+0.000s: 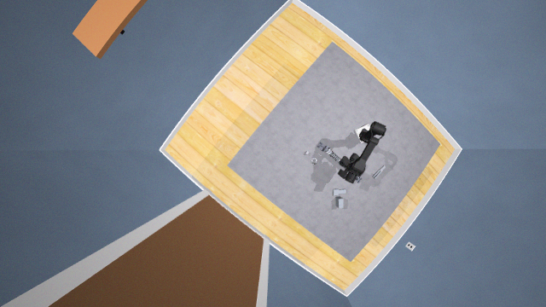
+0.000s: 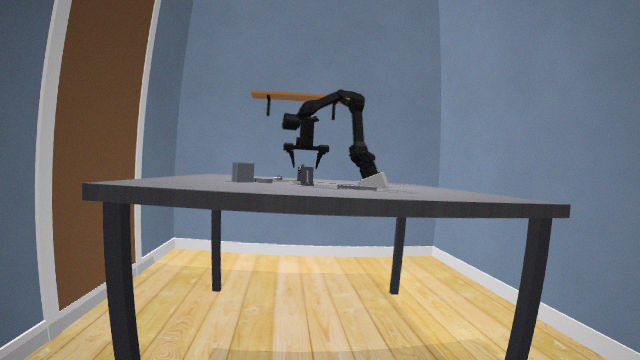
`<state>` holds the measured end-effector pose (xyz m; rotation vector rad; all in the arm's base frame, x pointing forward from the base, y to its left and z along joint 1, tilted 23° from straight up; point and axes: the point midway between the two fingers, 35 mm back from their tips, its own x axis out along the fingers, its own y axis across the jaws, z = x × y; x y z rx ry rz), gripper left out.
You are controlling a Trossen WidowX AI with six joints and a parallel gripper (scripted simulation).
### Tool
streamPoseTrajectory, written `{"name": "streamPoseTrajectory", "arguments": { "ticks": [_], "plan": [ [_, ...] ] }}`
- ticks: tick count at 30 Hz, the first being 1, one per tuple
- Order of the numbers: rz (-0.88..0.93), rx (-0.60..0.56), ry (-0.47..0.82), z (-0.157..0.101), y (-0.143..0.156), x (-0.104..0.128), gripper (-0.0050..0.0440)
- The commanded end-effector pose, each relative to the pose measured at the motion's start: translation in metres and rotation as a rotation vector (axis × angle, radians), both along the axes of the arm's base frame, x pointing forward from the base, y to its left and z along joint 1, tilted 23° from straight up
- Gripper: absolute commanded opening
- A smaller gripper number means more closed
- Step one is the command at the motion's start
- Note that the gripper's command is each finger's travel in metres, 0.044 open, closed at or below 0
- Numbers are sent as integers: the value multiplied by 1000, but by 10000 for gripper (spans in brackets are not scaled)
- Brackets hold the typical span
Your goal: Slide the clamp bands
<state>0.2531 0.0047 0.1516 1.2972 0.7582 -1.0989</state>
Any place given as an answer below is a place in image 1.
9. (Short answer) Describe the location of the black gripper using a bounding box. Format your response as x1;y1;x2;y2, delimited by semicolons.
338;153;359;179

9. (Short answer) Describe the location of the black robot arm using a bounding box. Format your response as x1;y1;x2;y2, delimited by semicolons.
340;121;386;183

